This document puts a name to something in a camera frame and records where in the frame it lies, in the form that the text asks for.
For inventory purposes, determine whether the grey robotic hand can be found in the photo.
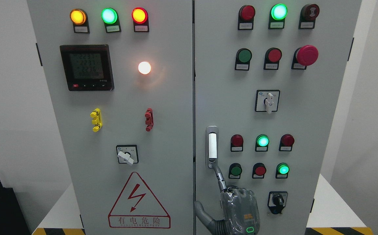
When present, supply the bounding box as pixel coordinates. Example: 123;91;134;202
194;162;260;235

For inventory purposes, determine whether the silver door handle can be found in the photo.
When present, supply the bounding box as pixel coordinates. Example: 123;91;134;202
205;126;219;169

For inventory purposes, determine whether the grey electrical cabinet right door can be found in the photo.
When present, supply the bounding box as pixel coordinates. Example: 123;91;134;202
194;0;362;235

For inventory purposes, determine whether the grey electrical cabinet door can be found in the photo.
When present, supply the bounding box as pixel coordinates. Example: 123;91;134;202
194;0;362;235
27;0;193;235

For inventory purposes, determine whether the grey electrical cabinet left door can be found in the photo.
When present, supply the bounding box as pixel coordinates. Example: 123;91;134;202
27;0;193;235

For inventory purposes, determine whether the red push button lower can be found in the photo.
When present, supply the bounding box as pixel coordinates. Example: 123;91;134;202
252;163;267;179

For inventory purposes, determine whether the red push button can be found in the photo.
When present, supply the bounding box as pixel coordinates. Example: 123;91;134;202
263;47;282;70
252;163;267;179

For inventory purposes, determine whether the lit green push button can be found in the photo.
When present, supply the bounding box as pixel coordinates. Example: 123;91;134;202
275;163;289;179

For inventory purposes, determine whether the red indicator lamp middle left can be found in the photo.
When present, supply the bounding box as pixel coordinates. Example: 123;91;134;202
230;134;244;152

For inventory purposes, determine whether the red indicator lamp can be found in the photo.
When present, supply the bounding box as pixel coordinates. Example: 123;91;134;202
131;7;149;32
230;134;244;152
237;5;256;31
279;134;295;151

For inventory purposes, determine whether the green indicator lamp middle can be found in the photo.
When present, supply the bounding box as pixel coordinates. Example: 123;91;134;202
255;134;269;152

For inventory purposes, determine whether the green indicator lamp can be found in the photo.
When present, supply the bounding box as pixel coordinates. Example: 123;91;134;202
255;134;269;152
268;3;288;29
101;8;122;33

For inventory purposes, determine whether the red indicator lamp middle right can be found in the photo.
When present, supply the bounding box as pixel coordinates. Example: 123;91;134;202
279;134;295;151

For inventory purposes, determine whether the white platform with hazard stripes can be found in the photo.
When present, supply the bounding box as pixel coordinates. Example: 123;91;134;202
33;176;373;235

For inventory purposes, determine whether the red electric hazard warning sticker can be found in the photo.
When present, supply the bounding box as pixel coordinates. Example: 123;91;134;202
108;172;171;229

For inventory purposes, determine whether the red terminal connector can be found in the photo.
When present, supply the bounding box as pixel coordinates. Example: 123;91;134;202
145;108;154;132

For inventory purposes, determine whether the green push button upper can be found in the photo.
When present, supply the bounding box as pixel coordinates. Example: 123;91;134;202
235;48;253;71

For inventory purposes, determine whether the red push button upper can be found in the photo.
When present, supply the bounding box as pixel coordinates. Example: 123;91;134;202
263;47;282;70

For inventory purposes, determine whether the red emergency stop button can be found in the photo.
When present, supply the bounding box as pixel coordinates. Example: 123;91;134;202
291;45;319;70

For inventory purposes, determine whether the yellow terminal connector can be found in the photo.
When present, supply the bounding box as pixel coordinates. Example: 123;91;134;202
90;108;103;132

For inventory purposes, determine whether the white glowing indicator lamp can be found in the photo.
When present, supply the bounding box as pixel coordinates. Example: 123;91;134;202
138;61;152;75

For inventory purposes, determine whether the red indicator lamp top right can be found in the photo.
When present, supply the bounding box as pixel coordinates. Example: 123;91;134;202
237;5;256;31

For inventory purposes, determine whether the green indicator lamp top right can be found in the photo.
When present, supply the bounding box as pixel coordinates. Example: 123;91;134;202
268;3;288;29

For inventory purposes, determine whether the black digital power meter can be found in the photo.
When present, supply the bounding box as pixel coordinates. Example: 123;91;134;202
59;44;114;91

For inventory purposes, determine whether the dark red buzzer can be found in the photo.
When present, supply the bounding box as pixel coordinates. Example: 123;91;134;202
298;4;320;29

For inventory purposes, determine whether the red indicator lamp top left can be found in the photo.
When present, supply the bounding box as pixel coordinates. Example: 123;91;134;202
131;7;149;32

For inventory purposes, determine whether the green indicator lamp top left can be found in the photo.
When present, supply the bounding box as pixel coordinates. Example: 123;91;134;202
101;8;122;33

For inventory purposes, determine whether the black box with antenna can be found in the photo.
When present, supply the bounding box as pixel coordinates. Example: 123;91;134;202
0;181;31;235

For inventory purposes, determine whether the yellow indicator lamp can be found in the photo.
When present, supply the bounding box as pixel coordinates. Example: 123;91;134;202
70;8;90;33

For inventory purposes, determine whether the black rotary switch lower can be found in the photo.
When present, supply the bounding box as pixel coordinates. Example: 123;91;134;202
268;191;288;214

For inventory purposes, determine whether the white rotary switch upper right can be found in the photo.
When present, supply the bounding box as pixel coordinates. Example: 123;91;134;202
255;90;280;114

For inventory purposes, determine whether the white rotary switch left door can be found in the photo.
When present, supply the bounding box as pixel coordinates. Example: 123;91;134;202
116;145;139;165

